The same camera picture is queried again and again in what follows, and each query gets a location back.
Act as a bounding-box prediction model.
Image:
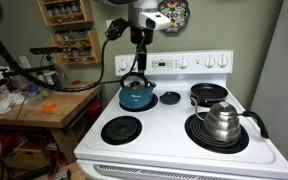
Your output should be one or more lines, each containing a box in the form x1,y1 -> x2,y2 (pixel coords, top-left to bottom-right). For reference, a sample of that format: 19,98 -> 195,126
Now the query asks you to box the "white crumpled cloth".
0,92 -> 26,116

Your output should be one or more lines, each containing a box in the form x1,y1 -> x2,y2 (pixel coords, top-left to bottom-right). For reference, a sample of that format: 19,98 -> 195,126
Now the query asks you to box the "labelled jar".
43,70 -> 62,90

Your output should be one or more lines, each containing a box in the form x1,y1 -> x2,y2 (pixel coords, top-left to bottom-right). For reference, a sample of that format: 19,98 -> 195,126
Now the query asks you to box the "yellow crate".
12,139 -> 51,169

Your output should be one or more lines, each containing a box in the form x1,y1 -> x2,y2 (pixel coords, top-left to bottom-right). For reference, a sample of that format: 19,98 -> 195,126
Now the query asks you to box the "black bar camera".
29,46 -> 64,56

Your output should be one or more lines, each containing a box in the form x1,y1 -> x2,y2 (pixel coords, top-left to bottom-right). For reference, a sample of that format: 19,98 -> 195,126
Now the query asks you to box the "black frying pan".
189,82 -> 229,108

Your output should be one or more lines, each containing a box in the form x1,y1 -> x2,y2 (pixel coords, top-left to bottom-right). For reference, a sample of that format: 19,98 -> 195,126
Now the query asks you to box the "blue kettle with black handle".
118,71 -> 158,111

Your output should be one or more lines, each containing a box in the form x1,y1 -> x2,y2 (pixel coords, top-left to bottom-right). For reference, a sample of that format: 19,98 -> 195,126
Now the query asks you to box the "wooden spice rack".
49,29 -> 102,66
36,0 -> 95,27

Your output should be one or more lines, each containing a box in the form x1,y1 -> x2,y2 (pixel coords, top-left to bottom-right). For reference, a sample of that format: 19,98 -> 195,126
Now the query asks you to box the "wooden table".
0,82 -> 106,164

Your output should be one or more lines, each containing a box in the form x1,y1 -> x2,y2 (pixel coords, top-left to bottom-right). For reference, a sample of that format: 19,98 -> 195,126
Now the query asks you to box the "stainless steel gooseneck kettle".
189,96 -> 270,144

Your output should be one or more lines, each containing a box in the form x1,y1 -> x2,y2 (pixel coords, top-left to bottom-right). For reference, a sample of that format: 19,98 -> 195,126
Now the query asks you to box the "red item under table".
86,99 -> 104,124

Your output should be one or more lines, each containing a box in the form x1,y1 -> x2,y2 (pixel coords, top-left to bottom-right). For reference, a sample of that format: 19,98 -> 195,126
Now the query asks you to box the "white electric stove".
73,49 -> 288,180

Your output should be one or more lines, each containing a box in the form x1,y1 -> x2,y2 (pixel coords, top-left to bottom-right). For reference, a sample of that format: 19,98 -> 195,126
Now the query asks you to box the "colourful decorative wall plate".
157,0 -> 191,34

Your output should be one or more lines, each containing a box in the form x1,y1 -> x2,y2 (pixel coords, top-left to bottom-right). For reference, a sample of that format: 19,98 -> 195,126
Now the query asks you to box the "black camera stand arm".
0,53 -> 57,78

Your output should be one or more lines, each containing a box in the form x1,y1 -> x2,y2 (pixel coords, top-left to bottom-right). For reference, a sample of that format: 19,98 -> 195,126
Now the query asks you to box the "clear container with blue lid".
26,83 -> 46,106

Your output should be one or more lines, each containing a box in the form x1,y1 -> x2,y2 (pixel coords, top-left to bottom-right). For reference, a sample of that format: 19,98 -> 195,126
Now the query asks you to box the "small dark blue dish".
159,90 -> 182,106

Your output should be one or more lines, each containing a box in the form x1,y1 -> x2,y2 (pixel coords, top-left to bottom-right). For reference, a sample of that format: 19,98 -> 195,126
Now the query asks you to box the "small black coil burner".
119,93 -> 159,113
100,115 -> 143,146

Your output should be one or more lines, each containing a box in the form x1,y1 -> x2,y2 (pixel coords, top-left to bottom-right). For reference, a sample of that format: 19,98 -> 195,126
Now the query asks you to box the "white wall outlet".
18,55 -> 32,70

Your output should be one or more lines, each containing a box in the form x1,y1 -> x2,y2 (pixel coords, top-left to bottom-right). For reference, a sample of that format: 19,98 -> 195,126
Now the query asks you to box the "stove clock display panel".
150,59 -> 176,69

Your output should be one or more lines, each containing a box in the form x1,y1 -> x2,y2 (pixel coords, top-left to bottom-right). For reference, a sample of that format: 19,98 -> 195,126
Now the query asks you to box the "black cable connector box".
104,17 -> 131,42

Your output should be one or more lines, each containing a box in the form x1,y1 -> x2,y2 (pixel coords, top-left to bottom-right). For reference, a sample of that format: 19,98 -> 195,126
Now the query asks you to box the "large black coil burner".
189,94 -> 229,109
184,111 -> 250,155

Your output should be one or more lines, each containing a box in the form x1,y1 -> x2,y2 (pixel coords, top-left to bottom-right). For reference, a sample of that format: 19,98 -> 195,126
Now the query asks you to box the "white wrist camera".
138,11 -> 172,32

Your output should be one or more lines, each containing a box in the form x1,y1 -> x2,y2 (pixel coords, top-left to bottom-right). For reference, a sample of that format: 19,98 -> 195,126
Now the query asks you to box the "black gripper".
129,25 -> 156,72

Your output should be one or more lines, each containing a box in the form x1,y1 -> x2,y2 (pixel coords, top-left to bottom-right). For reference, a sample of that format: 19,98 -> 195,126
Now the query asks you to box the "small orange object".
41,103 -> 58,114

